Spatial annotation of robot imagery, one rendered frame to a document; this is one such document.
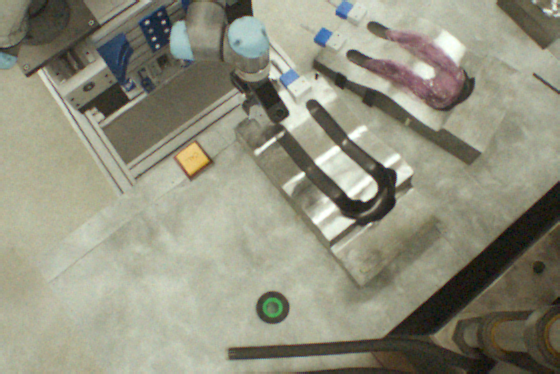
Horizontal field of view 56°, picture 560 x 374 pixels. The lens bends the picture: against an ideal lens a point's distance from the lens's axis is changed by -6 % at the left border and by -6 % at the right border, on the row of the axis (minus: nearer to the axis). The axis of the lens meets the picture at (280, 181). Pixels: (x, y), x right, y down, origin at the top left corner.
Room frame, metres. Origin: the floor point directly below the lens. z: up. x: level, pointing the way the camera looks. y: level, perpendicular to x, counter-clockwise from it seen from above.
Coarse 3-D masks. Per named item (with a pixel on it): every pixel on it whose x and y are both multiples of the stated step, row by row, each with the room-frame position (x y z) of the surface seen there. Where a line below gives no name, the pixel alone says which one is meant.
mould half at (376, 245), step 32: (288, 96) 0.57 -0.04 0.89; (320, 96) 0.57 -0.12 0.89; (256, 128) 0.50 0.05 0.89; (288, 128) 0.49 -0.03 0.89; (320, 128) 0.48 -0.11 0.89; (352, 128) 0.48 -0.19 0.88; (256, 160) 0.43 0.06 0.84; (288, 160) 0.41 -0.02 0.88; (320, 160) 0.40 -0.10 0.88; (352, 160) 0.39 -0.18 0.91; (384, 160) 0.37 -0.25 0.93; (288, 192) 0.33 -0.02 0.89; (320, 192) 0.31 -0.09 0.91; (352, 192) 0.30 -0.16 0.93; (416, 192) 0.30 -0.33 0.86; (320, 224) 0.23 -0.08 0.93; (352, 224) 0.23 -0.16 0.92; (384, 224) 0.23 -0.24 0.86; (416, 224) 0.22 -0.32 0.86; (352, 256) 0.16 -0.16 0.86; (384, 256) 0.15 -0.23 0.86
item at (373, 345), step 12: (228, 348) -0.03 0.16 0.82; (240, 348) -0.03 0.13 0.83; (252, 348) -0.03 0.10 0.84; (264, 348) -0.04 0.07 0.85; (276, 348) -0.04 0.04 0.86; (288, 348) -0.04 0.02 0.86; (300, 348) -0.04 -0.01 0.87; (312, 348) -0.04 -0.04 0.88; (324, 348) -0.05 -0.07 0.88; (336, 348) -0.05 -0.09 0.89; (348, 348) -0.05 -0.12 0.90; (360, 348) -0.05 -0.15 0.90; (372, 348) -0.06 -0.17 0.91
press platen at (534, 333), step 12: (540, 312) -0.02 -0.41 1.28; (552, 312) -0.02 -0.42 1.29; (528, 324) -0.03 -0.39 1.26; (540, 324) -0.03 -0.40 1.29; (528, 336) -0.05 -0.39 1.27; (540, 336) -0.05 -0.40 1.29; (528, 348) -0.07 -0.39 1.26; (540, 348) -0.07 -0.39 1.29; (552, 348) -0.07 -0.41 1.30; (540, 360) -0.09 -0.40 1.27; (552, 360) -0.09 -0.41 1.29
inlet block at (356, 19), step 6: (330, 0) 0.87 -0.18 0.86; (342, 0) 0.86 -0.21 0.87; (336, 6) 0.85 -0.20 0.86; (342, 6) 0.84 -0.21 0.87; (348, 6) 0.84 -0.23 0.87; (354, 6) 0.83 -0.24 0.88; (360, 6) 0.83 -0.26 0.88; (336, 12) 0.83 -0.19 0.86; (342, 12) 0.82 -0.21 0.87; (348, 12) 0.82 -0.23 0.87; (354, 12) 0.81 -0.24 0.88; (360, 12) 0.81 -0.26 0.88; (366, 12) 0.82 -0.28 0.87; (342, 18) 0.82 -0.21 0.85; (348, 18) 0.80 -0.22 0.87; (354, 18) 0.79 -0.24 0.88; (360, 18) 0.79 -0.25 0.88; (354, 24) 0.79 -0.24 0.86
